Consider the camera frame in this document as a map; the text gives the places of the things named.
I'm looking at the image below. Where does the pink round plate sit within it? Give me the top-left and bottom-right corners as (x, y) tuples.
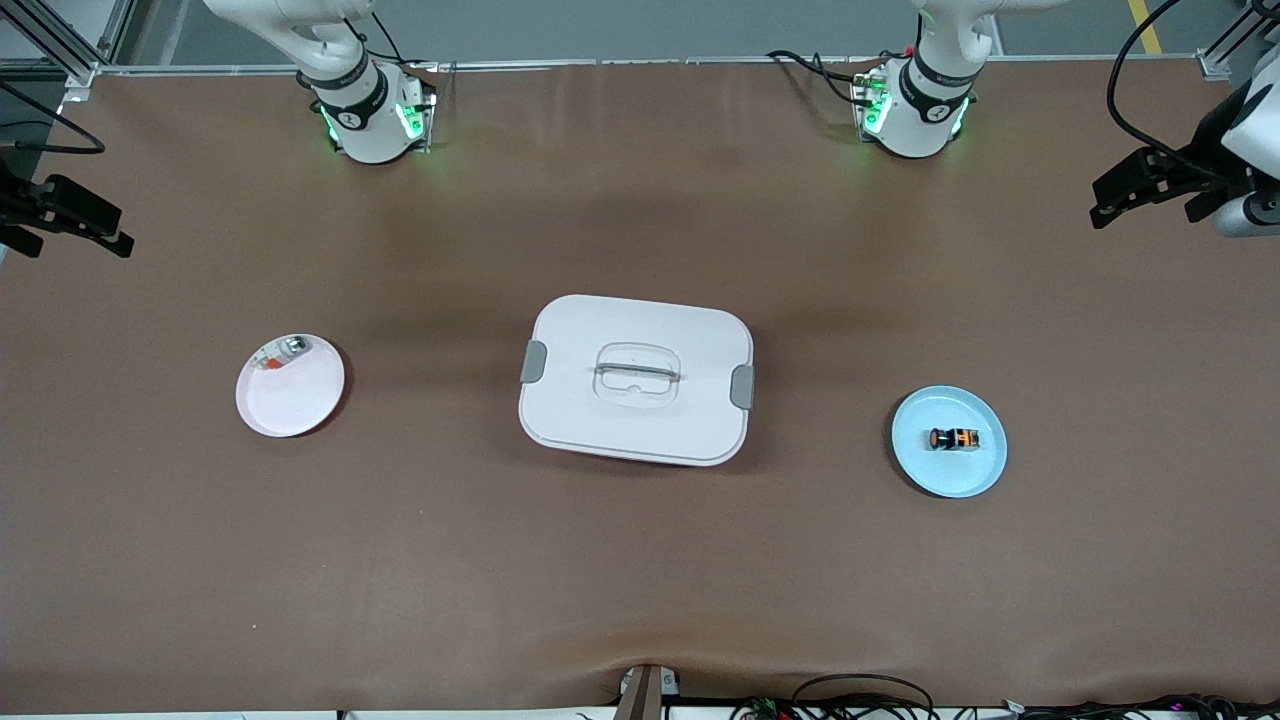
(235, 333), (347, 439)

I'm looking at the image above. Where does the light blue round plate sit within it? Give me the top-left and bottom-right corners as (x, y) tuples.
(891, 385), (1009, 499)

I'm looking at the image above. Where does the white lidded container box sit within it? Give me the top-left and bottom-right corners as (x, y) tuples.
(518, 294), (756, 468)

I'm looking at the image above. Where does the brown table cover sheet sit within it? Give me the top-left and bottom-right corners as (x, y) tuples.
(0, 58), (1280, 716)

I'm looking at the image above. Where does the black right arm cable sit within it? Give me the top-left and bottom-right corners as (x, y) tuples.
(0, 80), (107, 156)

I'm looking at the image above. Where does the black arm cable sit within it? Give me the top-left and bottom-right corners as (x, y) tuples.
(1107, 0), (1226, 181)
(0, 80), (107, 156)

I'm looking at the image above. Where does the aluminium frame profile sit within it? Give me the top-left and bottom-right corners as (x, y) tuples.
(1195, 0), (1280, 81)
(0, 0), (136, 86)

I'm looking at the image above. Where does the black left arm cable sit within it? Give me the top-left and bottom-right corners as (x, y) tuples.
(1107, 0), (1226, 181)

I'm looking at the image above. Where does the black cable bundle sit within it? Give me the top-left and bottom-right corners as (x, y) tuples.
(1000, 692), (1280, 720)

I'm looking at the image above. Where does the clear container lid handle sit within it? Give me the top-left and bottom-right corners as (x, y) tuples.
(593, 362), (683, 387)

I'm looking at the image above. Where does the black looped cable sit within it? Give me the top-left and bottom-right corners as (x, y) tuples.
(790, 673), (938, 720)

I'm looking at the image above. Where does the brown camera mount post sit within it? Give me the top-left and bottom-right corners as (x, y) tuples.
(612, 663), (665, 720)

